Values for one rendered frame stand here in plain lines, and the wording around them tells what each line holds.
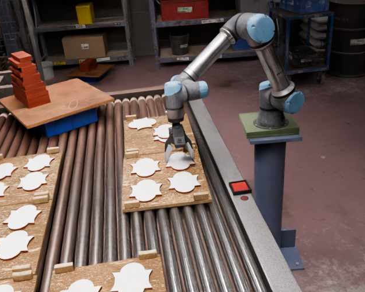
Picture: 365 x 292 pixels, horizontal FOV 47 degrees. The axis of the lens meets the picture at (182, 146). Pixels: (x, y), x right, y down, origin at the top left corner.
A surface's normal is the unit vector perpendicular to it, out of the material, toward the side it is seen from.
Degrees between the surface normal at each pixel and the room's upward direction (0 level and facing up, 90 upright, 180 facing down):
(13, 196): 0
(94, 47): 90
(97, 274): 0
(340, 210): 0
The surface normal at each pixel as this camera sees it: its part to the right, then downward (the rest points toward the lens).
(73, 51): 0.04, 0.47
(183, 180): -0.07, -0.88
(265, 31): 0.38, 0.25
